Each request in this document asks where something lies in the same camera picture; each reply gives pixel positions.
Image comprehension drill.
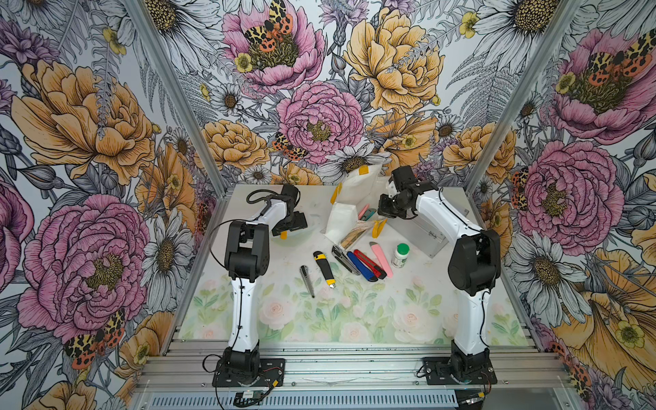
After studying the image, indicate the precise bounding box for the pink grey utility knife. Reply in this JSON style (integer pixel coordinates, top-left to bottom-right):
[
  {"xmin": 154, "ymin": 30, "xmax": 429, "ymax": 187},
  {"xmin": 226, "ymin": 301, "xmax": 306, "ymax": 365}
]
[{"xmin": 358, "ymin": 203, "xmax": 370, "ymax": 220}]

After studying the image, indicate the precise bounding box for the black yellow utility knife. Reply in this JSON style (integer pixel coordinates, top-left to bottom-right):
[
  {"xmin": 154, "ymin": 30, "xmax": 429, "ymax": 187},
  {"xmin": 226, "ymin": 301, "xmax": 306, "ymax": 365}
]
[{"xmin": 313, "ymin": 251, "xmax": 336, "ymax": 289}]

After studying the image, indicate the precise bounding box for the small grey art knife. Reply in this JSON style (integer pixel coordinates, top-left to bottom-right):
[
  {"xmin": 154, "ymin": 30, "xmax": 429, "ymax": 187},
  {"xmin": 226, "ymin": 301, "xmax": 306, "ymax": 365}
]
[{"xmin": 300, "ymin": 265, "xmax": 315, "ymax": 298}]

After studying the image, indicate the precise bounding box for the teal utility knife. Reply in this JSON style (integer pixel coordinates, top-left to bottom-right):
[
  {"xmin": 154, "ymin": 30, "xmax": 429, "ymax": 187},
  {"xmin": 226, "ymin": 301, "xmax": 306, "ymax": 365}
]
[{"xmin": 360, "ymin": 208, "xmax": 377, "ymax": 221}]

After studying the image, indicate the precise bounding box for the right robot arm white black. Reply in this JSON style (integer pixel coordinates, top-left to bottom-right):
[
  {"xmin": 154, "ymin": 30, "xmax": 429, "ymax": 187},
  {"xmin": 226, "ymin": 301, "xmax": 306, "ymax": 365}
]
[{"xmin": 379, "ymin": 166, "xmax": 502, "ymax": 387}]

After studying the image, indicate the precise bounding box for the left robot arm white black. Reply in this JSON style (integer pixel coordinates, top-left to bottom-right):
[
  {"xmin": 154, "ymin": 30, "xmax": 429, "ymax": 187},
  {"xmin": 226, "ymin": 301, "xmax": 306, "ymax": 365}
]
[{"xmin": 219, "ymin": 184, "xmax": 308, "ymax": 385}]

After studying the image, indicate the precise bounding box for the grey metal utility knife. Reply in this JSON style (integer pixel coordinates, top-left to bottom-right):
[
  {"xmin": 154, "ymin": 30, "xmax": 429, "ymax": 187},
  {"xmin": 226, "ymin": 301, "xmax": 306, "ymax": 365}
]
[{"xmin": 331, "ymin": 245, "xmax": 360, "ymax": 275}]

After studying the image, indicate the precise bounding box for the red utility knife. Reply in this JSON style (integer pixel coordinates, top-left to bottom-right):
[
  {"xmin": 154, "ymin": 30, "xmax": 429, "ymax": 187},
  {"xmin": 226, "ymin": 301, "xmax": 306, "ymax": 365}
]
[{"xmin": 354, "ymin": 249, "xmax": 387, "ymax": 279}]

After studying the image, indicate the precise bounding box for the blue utility knife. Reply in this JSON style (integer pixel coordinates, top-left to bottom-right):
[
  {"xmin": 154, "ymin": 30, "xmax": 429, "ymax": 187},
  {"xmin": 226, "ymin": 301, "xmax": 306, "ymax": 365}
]
[{"xmin": 347, "ymin": 251, "xmax": 378, "ymax": 282}]

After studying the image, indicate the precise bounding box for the silver aluminium case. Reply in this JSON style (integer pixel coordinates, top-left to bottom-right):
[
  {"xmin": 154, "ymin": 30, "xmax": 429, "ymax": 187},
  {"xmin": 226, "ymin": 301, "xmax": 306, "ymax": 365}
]
[{"xmin": 387, "ymin": 215, "xmax": 449, "ymax": 259}]

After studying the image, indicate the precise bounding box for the white bottle green cap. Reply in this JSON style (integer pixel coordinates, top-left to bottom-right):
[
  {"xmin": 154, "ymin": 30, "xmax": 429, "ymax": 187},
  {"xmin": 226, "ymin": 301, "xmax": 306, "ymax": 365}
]
[{"xmin": 392, "ymin": 243, "xmax": 410, "ymax": 268}]

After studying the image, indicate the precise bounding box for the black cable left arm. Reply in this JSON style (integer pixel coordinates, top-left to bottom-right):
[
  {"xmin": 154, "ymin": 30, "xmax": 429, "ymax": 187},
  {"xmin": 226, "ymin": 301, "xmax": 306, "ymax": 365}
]
[{"xmin": 245, "ymin": 188, "xmax": 283, "ymax": 206}]

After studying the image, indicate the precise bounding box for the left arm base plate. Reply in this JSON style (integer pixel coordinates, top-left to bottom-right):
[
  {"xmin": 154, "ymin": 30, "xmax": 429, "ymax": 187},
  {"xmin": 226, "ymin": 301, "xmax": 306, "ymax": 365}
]
[{"xmin": 212, "ymin": 358, "xmax": 286, "ymax": 388}]

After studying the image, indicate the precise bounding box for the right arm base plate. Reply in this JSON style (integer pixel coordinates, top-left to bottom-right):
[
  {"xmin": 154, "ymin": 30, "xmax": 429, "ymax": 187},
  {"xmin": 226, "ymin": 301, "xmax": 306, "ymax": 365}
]
[{"xmin": 422, "ymin": 357, "xmax": 498, "ymax": 386}]

